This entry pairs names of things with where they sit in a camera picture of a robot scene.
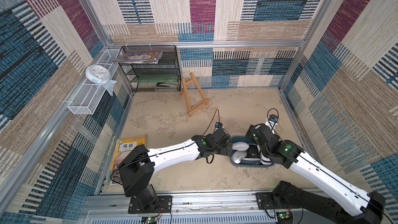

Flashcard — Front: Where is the wooden easel stand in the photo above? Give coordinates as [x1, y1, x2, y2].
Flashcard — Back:
[180, 72, 211, 117]

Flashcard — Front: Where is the white wire basket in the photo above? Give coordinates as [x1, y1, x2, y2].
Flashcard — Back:
[68, 49, 120, 115]

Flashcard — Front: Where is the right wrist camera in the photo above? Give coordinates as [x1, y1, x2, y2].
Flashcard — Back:
[268, 114, 278, 123]

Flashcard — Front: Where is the white wall clock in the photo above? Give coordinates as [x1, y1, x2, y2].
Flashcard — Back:
[85, 64, 110, 85]

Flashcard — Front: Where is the yellow English textbook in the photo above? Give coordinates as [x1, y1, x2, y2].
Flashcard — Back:
[110, 134, 147, 185]

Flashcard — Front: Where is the silver grey mouse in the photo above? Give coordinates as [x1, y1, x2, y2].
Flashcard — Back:
[231, 151, 247, 164]

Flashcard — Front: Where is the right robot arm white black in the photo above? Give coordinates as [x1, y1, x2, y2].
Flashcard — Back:
[246, 123, 386, 224]

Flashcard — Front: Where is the white mouse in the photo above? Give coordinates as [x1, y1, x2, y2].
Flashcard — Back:
[232, 142, 250, 151]

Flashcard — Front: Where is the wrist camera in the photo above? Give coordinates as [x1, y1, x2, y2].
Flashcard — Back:
[215, 122, 223, 129]
[268, 114, 278, 123]

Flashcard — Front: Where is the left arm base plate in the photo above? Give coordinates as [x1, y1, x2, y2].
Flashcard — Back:
[127, 195, 173, 214]

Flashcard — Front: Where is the magazine on rack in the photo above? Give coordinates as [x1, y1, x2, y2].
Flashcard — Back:
[113, 52, 163, 64]

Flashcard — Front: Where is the teal storage box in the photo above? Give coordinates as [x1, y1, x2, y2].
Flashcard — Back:
[230, 136, 274, 168]

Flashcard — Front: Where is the light grey mouse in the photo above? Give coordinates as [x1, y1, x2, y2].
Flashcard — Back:
[240, 158, 262, 165]

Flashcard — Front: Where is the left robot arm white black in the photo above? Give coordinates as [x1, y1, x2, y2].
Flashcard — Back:
[111, 127, 232, 213]

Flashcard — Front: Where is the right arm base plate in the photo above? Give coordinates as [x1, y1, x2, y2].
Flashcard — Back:
[255, 192, 301, 210]

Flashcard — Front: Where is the black wire shelf rack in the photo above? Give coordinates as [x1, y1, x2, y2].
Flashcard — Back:
[119, 45, 181, 93]

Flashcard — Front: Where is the black stapler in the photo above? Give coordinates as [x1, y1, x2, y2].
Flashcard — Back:
[157, 83, 177, 88]

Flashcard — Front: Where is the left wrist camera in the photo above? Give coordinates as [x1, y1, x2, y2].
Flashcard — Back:
[215, 122, 223, 129]

